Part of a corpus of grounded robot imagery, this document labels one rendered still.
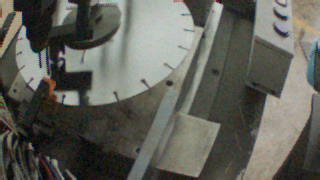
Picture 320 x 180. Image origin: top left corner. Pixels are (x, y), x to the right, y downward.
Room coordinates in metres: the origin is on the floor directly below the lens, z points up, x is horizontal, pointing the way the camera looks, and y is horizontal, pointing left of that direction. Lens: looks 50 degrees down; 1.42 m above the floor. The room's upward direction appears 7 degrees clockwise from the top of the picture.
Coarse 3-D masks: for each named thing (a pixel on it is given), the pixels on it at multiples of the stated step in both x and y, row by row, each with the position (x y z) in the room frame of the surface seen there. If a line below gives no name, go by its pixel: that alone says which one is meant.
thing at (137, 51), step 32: (64, 0) 0.59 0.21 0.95; (128, 0) 0.58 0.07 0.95; (160, 0) 0.58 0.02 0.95; (128, 32) 0.49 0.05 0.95; (160, 32) 0.49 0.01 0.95; (192, 32) 0.50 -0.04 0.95; (32, 64) 0.41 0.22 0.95; (64, 64) 0.42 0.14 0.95; (96, 64) 0.42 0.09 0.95; (128, 64) 0.42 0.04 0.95; (160, 64) 0.43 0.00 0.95; (96, 96) 0.37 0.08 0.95; (128, 96) 0.37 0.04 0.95
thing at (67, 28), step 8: (80, 8) 0.42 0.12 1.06; (88, 8) 0.43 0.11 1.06; (80, 16) 0.42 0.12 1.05; (88, 16) 0.43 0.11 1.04; (72, 24) 0.44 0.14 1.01; (80, 24) 0.42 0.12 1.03; (88, 24) 0.43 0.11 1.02; (56, 32) 0.42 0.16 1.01; (64, 32) 0.42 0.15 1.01; (72, 32) 0.42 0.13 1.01; (80, 32) 0.42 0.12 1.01; (88, 32) 0.42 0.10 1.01; (56, 40) 0.41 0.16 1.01; (64, 40) 0.42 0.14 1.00; (72, 40) 0.42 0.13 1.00; (80, 40) 0.42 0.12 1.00; (56, 48) 0.41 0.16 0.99; (64, 48) 0.43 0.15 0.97; (56, 56) 0.41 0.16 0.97
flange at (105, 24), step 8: (104, 8) 0.54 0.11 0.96; (112, 8) 0.54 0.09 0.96; (72, 16) 0.52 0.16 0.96; (96, 16) 0.50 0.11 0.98; (104, 16) 0.51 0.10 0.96; (112, 16) 0.51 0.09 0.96; (120, 16) 0.52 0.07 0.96; (64, 24) 0.50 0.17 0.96; (96, 24) 0.49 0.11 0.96; (104, 24) 0.49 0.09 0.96; (112, 24) 0.49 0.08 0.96; (96, 32) 0.48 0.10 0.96; (104, 32) 0.48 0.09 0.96; (112, 32) 0.48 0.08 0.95; (88, 40) 0.46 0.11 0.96; (96, 40) 0.46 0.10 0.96
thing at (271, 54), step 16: (272, 0) 0.76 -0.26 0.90; (288, 0) 0.80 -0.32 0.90; (256, 16) 0.66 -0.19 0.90; (272, 16) 0.69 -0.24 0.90; (256, 32) 0.60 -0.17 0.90; (272, 32) 0.62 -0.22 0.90; (256, 48) 0.59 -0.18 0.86; (272, 48) 0.58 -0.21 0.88; (288, 48) 0.59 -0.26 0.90; (256, 64) 0.59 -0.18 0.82; (272, 64) 0.58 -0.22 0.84; (288, 64) 0.57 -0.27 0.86; (256, 80) 0.59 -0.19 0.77; (272, 80) 0.58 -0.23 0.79
